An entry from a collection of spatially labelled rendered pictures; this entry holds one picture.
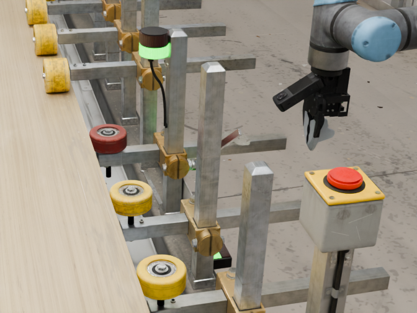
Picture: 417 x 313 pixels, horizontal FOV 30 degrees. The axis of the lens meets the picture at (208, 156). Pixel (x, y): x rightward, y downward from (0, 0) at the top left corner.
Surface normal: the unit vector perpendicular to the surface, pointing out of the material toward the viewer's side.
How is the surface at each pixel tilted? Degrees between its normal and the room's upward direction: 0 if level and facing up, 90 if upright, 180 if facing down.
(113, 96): 0
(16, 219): 0
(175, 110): 90
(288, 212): 90
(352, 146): 0
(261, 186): 90
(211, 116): 90
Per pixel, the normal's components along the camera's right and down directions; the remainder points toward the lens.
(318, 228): -0.96, 0.09
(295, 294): 0.28, 0.47
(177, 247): 0.05, -0.88
